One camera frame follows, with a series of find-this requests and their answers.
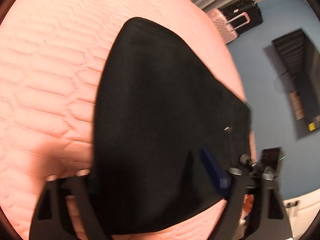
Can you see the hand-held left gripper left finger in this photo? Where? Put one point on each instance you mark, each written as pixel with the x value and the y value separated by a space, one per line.
pixel 82 197

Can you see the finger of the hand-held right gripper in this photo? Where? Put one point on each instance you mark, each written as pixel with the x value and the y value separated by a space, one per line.
pixel 246 160

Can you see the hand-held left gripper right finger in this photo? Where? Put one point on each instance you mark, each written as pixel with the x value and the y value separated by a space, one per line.
pixel 215 175

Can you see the black pants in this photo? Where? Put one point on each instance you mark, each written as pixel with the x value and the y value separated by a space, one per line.
pixel 155 105

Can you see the white cabinet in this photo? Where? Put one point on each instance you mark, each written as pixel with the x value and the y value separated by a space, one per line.
pixel 305 212

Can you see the pink quilted bed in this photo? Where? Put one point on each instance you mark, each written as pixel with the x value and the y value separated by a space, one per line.
pixel 50 67

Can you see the pink suitcase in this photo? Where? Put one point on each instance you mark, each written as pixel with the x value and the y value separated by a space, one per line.
pixel 222 22

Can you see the black suitcase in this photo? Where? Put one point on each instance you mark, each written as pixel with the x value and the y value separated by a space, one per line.
pixel 240 6

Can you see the beige wall socket panel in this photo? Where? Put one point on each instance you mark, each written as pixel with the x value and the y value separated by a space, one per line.
pixel 297 105

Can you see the wall-mounted television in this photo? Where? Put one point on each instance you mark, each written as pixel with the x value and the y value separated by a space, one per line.
pixel 305 80

